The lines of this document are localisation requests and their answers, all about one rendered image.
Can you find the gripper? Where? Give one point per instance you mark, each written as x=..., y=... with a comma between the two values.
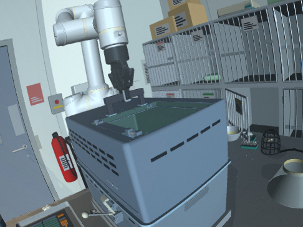
x=117, y=54

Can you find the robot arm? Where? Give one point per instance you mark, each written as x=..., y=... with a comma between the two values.
x=94, y=71

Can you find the small grey clip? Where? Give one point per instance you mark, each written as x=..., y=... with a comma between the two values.
x=132, y=133
x=97, y=122
x=149, y=105

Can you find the green tray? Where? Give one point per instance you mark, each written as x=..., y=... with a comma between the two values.
x=161, y=116

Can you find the blue-grey carrier top shell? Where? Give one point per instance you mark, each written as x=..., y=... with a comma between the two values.
x=165, y=170

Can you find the blue-grey carrier shell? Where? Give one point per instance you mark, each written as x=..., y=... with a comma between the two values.
x=165, y=170
x=203, y=208

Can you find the blue-grey door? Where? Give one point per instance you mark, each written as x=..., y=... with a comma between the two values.
x=16, y=146

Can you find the grey side clip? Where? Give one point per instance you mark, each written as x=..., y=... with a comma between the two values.
x=109, y=204

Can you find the teal tray with vials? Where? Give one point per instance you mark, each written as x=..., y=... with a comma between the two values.
x=249, y=145

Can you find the blue-grey carrier bottom shell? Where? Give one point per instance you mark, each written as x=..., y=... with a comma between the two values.
x=203, y=208

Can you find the brown cardboard box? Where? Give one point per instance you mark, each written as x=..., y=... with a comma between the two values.
x=189, y=15
x=182, y=3
x=163, y=28

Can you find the grey alarm box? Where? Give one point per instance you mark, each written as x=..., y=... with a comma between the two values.
x=56, y=104

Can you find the green roll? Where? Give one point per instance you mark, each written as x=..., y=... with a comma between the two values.
x=211, y=77

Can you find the red fire extinguisher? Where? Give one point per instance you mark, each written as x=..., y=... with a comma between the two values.
x=65, y=161

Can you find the grey kennel cage bank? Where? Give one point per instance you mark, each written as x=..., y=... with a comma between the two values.
x=236, y=59

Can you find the white bowl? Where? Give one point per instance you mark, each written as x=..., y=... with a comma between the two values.
x=233, y=135

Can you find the flat beige box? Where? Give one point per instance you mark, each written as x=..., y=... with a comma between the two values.
x=236, y=8

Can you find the lever with white ball knob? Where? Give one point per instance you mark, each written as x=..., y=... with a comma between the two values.
x=94, y=214

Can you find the grey control panel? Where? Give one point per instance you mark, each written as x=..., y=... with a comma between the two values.
x=52, y=219

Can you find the grey cone collar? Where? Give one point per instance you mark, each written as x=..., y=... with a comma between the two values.
x=286, y=187

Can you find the white wall notice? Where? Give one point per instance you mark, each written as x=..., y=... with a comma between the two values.
x=146, y=72

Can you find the grey wall box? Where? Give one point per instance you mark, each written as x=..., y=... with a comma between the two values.
x=78, y=88

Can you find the red wall sign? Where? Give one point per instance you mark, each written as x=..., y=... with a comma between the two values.
x=35, y=94

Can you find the beige wall switch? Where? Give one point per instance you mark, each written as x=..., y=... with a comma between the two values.
x=37, y=142

